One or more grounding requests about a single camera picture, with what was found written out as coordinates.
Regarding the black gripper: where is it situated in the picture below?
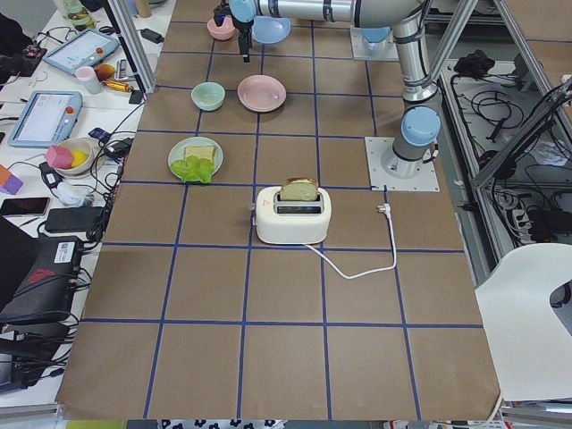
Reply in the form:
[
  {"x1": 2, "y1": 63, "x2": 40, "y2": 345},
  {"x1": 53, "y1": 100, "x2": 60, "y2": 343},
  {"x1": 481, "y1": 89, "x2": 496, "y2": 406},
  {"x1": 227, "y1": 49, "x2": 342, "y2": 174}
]
[{"x1": 214, "y1": 0, "x2": 254, "y2": 63}]

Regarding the blue plate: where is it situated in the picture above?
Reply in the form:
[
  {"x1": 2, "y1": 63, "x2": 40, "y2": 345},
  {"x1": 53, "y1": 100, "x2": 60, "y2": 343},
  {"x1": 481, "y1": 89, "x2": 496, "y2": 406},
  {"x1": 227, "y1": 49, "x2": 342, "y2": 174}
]
[{"x1": 252, "y1": 16, "x2": 291, "y2": 45}]

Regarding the pink plate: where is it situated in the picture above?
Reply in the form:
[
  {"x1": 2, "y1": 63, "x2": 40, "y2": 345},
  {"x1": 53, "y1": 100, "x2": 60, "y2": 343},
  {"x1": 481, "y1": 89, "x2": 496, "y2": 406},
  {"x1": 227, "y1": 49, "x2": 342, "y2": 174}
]
[{"x1": 237, "y1": 75, "x2": 286, "y2": 107}]

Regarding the pink bowl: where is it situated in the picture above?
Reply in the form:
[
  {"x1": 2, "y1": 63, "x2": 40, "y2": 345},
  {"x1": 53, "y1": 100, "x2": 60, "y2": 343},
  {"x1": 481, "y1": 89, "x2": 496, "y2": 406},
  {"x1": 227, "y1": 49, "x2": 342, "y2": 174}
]
[{"x1": 206, "y1": 16, "x2": 236, "y2": 41}]

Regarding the green bowl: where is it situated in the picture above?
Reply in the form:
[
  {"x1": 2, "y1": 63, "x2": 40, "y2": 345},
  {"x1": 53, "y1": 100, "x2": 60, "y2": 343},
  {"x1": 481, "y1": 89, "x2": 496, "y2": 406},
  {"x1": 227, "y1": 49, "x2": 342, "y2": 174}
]
[{"x1": 190, "y1": 81, "x2": 226, "y2": 112}]

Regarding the cream plate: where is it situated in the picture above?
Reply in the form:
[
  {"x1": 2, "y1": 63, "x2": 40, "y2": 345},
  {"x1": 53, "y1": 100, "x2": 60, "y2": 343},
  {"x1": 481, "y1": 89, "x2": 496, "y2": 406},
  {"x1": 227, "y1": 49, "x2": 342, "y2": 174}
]
[{"x1": 245, "y1": 105, "x2": 282, "y2": 114}]

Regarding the black power adapter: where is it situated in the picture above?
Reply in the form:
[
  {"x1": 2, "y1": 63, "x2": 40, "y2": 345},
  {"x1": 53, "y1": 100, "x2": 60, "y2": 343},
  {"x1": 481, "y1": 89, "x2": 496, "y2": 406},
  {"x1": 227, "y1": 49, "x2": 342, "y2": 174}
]
[{"x1": 139, "y1": 28, "x2": 164, "y2": 44}]

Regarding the bread slice on plate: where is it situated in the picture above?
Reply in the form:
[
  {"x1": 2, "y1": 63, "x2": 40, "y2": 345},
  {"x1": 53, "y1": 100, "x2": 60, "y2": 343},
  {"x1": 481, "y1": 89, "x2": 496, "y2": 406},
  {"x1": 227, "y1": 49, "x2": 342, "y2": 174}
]
[{"x1": 184, "y1": 145, "x2": 216, "y2": 163}]

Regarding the orange screwdriver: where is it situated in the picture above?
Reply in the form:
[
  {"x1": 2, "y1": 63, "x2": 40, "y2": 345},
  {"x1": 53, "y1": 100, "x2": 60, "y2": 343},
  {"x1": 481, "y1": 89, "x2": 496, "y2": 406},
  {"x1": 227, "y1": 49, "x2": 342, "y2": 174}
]
[{"x1": 102, "y1": 80, "x2": 133, "y2": 92}]

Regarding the green plate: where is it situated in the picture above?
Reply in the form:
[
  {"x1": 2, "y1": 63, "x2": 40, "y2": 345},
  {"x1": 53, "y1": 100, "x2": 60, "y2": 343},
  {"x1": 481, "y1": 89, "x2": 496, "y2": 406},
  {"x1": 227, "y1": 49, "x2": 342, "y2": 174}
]
[{"x1": 168, "y1": 137, "x2": 223, "y2": 184}]

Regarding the green lettuce leaf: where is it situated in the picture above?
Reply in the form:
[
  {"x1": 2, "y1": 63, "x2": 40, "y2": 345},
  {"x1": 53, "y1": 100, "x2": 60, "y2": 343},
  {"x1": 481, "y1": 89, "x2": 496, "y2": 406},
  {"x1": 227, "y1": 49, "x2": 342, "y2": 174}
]
[{"x1": 170, "y1": 156, "x2": 215, "y2": 183}]

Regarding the red yellow mango toy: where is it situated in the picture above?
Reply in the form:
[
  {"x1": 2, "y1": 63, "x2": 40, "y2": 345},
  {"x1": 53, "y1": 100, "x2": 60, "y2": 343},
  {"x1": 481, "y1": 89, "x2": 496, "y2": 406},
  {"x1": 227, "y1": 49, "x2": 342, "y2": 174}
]
[{"x1": 93, "y1": 63, "x2": 115, "y2": 81}]

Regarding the far teach pendant tablet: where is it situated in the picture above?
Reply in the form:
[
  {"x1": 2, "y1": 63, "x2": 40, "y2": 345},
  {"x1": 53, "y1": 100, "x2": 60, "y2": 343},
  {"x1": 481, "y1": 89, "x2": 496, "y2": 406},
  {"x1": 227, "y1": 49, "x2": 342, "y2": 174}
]
[{"x1": 43, "y1": 29, "x2": 120, "y2": 75}]

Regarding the teach pendant tablet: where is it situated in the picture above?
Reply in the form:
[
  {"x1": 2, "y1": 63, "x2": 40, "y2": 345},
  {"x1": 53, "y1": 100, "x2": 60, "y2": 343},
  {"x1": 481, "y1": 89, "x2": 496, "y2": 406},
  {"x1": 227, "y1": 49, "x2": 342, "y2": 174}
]
[
  {"x1": 7, "y1": 90, "x2": 83, "y2": 148},
  {"x1": 43, "y1": 29, "x2": 120, "y2": 75}
]

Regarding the bread slice in toaster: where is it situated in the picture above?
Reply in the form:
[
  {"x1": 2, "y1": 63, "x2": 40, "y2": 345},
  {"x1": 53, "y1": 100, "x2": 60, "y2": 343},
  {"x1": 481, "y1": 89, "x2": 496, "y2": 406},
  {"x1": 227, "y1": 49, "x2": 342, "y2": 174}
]
[{"x1": 280, "y1": 178, "x2": 318, "y2": 201}]

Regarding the pink cup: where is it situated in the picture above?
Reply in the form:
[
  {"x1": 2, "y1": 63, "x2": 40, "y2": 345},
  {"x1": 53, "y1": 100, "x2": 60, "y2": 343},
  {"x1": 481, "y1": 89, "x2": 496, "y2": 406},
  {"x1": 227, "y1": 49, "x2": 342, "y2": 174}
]
[{"x1": 74, "y1": 66, "x2": 102, "y2": 95}]

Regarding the white toaster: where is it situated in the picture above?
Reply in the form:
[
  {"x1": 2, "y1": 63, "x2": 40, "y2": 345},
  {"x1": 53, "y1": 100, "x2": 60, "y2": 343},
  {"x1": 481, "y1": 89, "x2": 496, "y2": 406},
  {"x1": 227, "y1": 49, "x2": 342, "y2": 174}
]
[{"x1": 254, "y1": 186, "x2": 332, "y2": 245}]

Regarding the yellow toy fruit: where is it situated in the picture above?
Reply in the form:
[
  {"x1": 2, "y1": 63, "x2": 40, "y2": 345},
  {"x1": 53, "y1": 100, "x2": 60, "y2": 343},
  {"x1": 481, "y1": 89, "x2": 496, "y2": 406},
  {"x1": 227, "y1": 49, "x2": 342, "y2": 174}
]
[{"x1": 70, "y1": 150, "x2": 89, "y2": 169}]

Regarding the cream bowl with toys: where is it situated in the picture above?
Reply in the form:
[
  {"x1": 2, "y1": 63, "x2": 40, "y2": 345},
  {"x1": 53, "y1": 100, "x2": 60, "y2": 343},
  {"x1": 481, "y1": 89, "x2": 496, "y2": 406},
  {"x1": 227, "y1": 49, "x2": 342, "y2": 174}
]
[{"x1": 54, "y1": 137, "x2": 99, "y2": 178}]

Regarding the near teach pendant tablet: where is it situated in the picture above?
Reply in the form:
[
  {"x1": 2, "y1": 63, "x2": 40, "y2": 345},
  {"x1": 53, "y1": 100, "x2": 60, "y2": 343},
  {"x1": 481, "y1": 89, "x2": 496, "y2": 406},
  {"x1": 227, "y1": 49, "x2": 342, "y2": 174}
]
[{"x1": 7, "y1": 90, "x2": 83, "y2": 148}]

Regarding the pink toy block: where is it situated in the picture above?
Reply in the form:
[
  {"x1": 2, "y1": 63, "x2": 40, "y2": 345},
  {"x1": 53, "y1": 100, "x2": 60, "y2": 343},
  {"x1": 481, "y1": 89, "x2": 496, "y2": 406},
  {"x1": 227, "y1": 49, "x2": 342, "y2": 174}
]
[{"x1": 46, "y1": 145, "x2": 73, "y2": 169}]

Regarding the purple toy block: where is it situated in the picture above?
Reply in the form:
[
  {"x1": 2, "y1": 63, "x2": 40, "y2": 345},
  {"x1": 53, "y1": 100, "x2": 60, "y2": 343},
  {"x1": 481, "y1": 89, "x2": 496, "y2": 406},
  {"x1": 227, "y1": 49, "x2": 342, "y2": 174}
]
[{"x1": 0, "y1": 165, "x2": 23, "y2": 195}]

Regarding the black smartphone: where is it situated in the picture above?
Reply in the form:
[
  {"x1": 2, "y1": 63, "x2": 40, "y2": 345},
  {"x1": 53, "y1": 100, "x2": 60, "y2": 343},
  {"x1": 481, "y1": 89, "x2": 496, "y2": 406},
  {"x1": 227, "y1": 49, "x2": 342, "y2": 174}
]
[{"x1": 1, "y1": 197, "x2": 51, "y2": 216}]

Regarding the black laptop computer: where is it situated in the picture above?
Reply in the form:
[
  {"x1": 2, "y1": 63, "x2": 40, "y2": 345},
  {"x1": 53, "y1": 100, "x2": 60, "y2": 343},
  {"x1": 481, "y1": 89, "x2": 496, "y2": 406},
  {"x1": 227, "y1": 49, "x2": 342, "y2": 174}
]
[{"x1": 0, "y1": 214, "x2": 97, "y2": 354}]

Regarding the white chair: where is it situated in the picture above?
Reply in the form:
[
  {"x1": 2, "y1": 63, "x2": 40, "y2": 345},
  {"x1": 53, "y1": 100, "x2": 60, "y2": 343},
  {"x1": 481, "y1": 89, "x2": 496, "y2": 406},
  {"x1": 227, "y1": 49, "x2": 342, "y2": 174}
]
[{"x1": 475, "y1": 243, "x2": 571, "y2": 401}]

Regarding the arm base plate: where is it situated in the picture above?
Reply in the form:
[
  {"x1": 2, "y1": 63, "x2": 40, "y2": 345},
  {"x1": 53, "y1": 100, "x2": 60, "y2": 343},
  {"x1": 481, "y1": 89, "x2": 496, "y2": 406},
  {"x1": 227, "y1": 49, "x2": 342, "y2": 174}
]
[
  {"x1": 350, "y1": 27, "x2": 398, "y2": 62},
  {"x1": 365, "y1": 137, "x2": 440, "y2": 192}
]

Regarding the aluminium frame post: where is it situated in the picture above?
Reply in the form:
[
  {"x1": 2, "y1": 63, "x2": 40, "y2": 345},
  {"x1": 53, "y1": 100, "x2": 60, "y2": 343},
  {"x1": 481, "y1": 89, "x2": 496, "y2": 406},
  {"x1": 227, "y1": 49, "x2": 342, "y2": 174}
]
[{"x1": 102, "y1": 0, "x2": 156, "y2": 95}]

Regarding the white toaster power cord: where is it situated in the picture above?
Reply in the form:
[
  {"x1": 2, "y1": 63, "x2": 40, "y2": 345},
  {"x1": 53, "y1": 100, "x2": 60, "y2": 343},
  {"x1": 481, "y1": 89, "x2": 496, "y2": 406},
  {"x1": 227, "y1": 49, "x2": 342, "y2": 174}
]
[{"x1": 301, "y1": 203, "x2": 399, "y2": 281}]

